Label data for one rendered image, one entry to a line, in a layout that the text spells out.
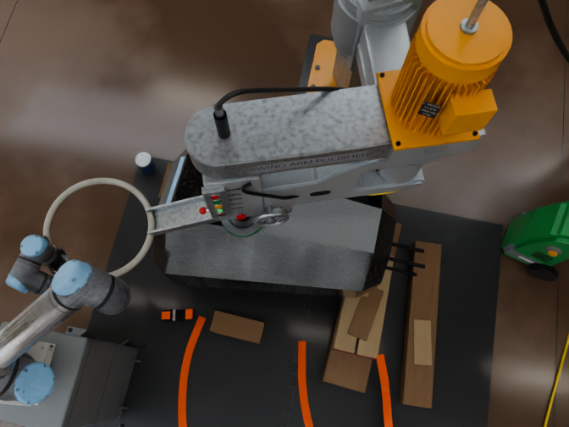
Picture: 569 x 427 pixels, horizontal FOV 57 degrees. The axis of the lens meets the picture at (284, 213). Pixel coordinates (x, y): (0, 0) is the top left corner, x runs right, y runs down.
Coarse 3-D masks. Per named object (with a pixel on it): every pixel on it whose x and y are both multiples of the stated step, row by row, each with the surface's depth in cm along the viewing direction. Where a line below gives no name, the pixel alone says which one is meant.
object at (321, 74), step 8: (320, 48) 283; (328, 48) 283; (320, 56) 282; (328, 56) 282; (312, 64) 280; (320, 64) 280; (328, 64) 280; (312, 72) 279; (320, 72) 279; (328, 72) 279; (312, 80) 277; (320, 80) 277; (328, 80) 277
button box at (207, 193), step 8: (208, 192) 180; (216, 192) 180; (224, 192) 181; (208, 200) 186; (224, 200) 189; (208, 208) 195; (216, 208) 196; (224, 208) 198; (216, 216) 205; (224, 216) 206
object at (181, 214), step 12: (168, 204) 236; (180, 204) 238; (192, 204) 238; (204, 204) 237; (156, 216) 242; (168, 216) 240; (180, 216) 238; (192, 216) 237; (204, 216) 235; (156, 228) 240; (168, 228) 233; (180, 228) 235
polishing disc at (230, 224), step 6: (252, 216) 247; (222, 222) 246; (228, 222) 246; (234, 222) 246; (240, 222) 246; (246, 222) 246; (228, 228) 245; (234, 228) 245; (240, 228) 245; (246, 228) 245; (252, 228) 245; (258, 228) 245; (234, 234) 245; (240, 234) 244; (246, 234) 244
